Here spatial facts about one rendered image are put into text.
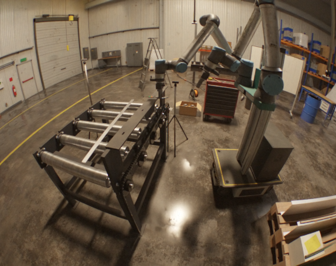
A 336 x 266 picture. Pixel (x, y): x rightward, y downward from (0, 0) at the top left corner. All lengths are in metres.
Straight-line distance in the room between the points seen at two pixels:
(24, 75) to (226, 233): 10.69
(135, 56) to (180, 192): 10.57
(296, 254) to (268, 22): 1.85
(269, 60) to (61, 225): 2.58
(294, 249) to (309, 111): 4.84
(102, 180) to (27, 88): 9.66
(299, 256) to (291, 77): 4.83
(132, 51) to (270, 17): 11.01
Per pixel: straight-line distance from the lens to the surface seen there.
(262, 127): 1.57
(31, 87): 10.55
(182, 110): 3.65
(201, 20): 1.54
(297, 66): 5.46
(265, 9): 1.11
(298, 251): 1.68
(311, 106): 5.85
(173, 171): 2.21
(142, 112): 1.14
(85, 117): 2.04
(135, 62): 11.65
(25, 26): 10.99
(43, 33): 11.44
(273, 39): 1.07
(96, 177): 1.07
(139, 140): 1.22
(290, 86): 5.48
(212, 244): 1.77
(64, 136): 1.64
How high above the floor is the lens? 1.66
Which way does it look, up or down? 34 degrees down
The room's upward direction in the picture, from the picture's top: straight up
